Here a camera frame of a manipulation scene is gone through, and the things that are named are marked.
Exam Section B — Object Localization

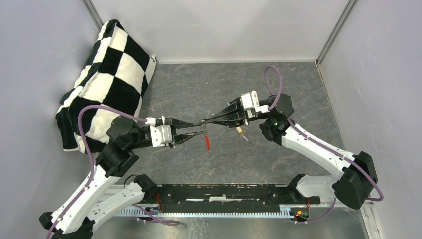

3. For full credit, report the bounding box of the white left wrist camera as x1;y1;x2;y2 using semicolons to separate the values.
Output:
144;117;175;148

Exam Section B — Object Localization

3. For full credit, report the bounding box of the electronics board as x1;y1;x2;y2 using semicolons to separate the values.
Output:
290;198;311;224
142;193;164;215

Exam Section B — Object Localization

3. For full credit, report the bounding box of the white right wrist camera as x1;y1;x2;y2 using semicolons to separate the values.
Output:
240;91;270;119

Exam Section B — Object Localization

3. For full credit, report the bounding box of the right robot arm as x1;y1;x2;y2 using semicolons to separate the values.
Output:
201;91;384;210

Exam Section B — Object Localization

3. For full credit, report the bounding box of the red key tag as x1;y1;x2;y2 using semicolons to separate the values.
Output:
205;135;211;151

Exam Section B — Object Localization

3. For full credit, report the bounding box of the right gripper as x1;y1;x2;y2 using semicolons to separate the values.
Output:
203;97;269;129

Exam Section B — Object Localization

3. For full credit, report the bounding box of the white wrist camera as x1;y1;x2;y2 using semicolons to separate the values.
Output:
240;91;270;119
144;117;175;148

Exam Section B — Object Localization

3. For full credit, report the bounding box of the right electronics board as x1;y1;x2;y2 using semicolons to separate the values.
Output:
290;198;311;224

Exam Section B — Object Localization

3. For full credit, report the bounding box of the white toothed cable duct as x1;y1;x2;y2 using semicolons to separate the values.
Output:
116;206;294;219

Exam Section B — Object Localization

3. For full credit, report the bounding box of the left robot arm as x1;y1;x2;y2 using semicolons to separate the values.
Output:
39;116;202;239

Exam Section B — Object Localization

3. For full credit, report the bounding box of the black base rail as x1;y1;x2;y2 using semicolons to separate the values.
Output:
141;184;321;213

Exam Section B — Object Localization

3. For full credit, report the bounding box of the left electronics board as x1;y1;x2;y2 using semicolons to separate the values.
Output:
142;193;164;215

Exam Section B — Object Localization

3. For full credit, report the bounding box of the black white checkered pillow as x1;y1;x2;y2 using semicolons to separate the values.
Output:
55;19;157;153

